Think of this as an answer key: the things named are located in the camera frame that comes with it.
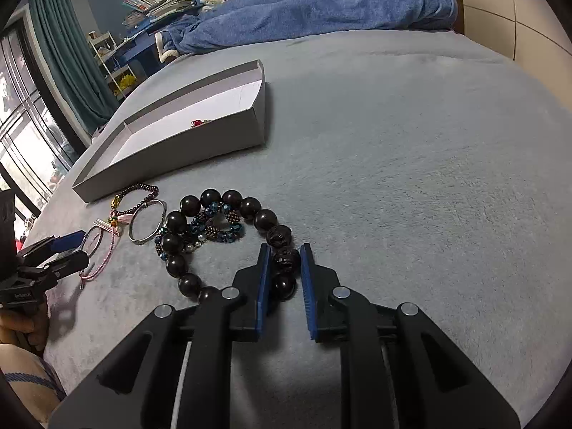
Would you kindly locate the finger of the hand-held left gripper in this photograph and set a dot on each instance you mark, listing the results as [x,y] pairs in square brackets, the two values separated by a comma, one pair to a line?
[67,240]
[67,264]

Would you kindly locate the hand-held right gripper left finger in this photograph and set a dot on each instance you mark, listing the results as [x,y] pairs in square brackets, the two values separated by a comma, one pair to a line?
[264,286]

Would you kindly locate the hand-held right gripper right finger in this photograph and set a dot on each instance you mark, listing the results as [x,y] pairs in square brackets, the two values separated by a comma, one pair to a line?
[306,286]

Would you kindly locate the silver bangle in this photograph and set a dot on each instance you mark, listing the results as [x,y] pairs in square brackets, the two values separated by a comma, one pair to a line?
[139,240]

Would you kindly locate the grey cardboard box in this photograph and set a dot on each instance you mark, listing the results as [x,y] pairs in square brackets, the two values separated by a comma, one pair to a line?
[178,152]

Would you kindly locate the person's left forearm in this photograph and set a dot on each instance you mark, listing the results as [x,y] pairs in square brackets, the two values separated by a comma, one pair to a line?
[22,384]

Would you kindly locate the person's left hand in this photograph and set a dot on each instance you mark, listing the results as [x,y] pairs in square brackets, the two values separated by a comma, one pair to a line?
[22,328]

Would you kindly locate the black framed window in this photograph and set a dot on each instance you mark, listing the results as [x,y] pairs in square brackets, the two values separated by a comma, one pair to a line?
[27,134]

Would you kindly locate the yellow object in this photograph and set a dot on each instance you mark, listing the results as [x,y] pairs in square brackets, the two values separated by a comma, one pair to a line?
[125,82]

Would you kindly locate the teal curtain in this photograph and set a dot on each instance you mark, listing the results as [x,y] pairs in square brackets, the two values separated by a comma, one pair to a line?
[67,53]

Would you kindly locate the white shelf cart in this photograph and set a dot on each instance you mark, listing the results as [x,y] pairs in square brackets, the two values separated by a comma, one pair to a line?
[105,51]

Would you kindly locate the blue desk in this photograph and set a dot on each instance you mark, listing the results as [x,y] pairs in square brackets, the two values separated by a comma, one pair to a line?
[134,53]

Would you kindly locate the stack of papers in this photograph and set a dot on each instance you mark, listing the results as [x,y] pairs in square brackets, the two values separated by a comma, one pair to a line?
[174,6]

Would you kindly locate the white plush toy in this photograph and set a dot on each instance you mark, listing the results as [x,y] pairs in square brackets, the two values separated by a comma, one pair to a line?
[212,1]

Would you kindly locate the blue fleece blanket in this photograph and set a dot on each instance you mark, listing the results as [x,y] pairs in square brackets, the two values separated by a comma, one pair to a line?
[313,4]

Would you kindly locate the beige padded headboard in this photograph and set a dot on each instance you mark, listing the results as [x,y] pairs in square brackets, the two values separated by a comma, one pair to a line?
[514,13]

